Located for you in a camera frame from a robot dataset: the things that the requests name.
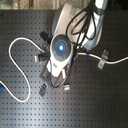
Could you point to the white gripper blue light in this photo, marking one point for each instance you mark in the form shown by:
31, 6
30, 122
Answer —
61, 52

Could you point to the blue connector plug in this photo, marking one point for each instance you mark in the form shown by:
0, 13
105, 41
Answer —
1, 89

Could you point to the black clip upper left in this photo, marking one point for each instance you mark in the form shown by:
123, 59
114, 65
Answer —
44, 35

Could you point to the black cable clip left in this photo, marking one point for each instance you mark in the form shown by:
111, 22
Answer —
43, 90

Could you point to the grey cable clip bottom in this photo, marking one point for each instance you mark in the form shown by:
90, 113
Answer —
67, 87

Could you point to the grey metal cable clip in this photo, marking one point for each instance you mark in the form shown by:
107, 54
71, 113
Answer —
103, 59

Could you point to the grey clip left of gripper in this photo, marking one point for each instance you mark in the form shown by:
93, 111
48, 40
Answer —
38, 58

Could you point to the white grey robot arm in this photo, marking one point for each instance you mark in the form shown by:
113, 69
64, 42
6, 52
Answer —
74, 28

